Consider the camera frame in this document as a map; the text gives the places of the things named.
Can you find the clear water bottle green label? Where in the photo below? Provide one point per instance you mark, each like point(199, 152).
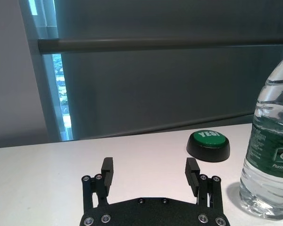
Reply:
point(268, 141)

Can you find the narrow window strip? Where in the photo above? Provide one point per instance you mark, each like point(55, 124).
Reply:
point(61, 94)

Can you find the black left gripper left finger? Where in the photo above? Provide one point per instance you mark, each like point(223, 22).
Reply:
point(106, 174)

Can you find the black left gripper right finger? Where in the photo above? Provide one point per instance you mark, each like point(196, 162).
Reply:
point(193, 174)

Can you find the grey horizontal handrail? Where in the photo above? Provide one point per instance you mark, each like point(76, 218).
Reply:
point(132, 45)

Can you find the green YES button black base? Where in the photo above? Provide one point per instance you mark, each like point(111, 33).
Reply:
point(208, 146)

